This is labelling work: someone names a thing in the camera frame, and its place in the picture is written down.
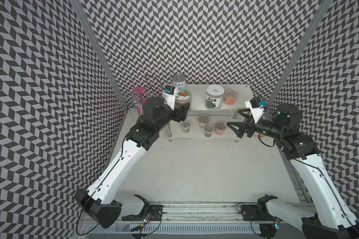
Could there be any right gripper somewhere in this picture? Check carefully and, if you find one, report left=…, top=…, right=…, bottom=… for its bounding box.
left=226, top=108, right=284, bottom=139

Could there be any small yellow-label seed cup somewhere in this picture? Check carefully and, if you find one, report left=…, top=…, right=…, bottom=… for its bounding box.
left=181, top=120, right=191, bottom=133

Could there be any tomato-lid seed jar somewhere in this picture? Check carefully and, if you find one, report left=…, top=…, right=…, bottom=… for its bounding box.
left=175, top=89, right=191, bottom=113

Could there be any large orange seed tub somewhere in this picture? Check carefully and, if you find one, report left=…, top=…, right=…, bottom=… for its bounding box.
left=223, top=88, right=239, bottom=105

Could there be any small black-red seed cup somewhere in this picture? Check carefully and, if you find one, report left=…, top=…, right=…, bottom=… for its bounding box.
left=203, top=123, right=214, bottom=137

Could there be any silver pull-tab tin can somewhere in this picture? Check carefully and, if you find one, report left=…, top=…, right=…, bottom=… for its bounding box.
left=172, top=73, right=186, bottom=90

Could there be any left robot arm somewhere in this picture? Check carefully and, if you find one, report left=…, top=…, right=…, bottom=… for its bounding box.
left=74, top=97, right=189, bottom=229

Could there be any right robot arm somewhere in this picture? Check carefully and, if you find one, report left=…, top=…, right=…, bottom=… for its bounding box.
left=227, top=102, right=359, bottom=239

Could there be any white two-tier shelf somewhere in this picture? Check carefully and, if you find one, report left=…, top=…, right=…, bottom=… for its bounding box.
left=166, top=84, right=253, bottom=143

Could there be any small orange back seed cup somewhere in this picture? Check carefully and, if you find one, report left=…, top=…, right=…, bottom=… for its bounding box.
left=198, top=115, right=209, bottom=128

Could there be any pink plastic wine glass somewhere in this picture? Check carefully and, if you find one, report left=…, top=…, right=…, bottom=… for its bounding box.
left=133, top=87, right=147, bottom=115

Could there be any clear wine glass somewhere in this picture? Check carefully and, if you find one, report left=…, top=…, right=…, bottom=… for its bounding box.
left=129, top=96, right=141, bottom=116

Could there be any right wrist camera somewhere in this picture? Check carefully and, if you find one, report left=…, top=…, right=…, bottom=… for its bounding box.
left=245, top=97, right=265, bottom=123

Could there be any left camera cable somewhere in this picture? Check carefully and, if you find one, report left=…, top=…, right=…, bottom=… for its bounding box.
left=145, top=74, right=168, bottom=96

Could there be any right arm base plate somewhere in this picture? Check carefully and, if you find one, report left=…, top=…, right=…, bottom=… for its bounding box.
left=239, top=204, right=282, bottom=223

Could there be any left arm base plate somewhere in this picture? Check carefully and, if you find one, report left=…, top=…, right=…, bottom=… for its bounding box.
left=122, top=204, right=164, bottom=222

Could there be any aluminium front rail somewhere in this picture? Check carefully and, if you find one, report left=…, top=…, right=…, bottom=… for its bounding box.
left=77, top=201, right=330, bottom=234

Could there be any right corner aluminium post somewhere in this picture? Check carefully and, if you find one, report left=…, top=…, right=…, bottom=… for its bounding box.
left=266, top=0, right=334, bottom=109

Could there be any corner aluminium post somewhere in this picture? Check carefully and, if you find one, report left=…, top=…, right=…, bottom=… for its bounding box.
left=266, top=0, right=334, bottom=109
left=69, top=0, right=128, bottom=111

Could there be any left corner aluminium post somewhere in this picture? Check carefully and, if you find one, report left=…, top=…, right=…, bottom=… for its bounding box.
left=69, top=0, right=128, bottom=111

